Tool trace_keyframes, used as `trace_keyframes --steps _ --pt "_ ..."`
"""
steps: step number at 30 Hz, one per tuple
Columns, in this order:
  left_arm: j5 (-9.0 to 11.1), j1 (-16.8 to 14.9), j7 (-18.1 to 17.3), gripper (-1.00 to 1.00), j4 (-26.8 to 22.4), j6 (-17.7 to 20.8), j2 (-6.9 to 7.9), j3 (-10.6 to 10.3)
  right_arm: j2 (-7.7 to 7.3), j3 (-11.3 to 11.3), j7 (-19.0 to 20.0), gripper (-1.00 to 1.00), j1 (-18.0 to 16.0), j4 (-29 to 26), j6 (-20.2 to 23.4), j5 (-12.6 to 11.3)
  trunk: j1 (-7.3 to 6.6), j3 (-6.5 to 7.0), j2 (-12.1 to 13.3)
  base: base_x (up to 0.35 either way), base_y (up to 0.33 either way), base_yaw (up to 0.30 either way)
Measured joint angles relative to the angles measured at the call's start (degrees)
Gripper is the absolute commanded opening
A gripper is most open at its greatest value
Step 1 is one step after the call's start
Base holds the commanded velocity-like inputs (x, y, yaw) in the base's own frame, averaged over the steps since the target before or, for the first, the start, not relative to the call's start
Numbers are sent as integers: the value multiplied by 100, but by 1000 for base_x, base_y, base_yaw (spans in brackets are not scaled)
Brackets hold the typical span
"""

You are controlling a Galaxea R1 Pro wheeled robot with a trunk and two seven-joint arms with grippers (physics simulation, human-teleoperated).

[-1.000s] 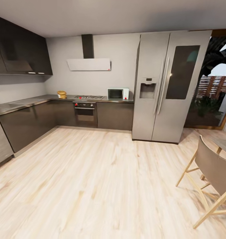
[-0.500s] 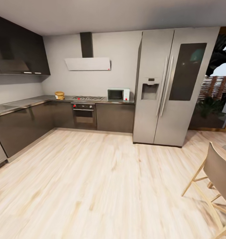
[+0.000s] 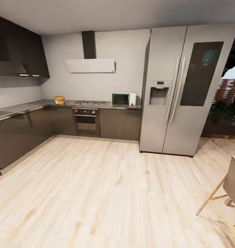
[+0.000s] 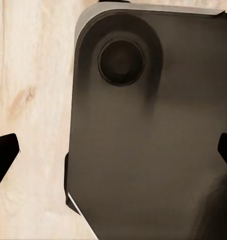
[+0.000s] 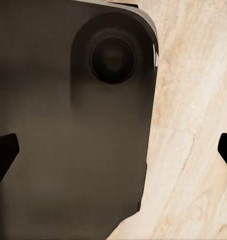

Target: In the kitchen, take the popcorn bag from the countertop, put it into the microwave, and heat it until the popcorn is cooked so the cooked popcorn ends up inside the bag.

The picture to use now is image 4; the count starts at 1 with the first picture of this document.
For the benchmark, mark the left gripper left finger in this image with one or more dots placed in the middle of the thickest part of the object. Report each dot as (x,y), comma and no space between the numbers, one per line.
(9,149)

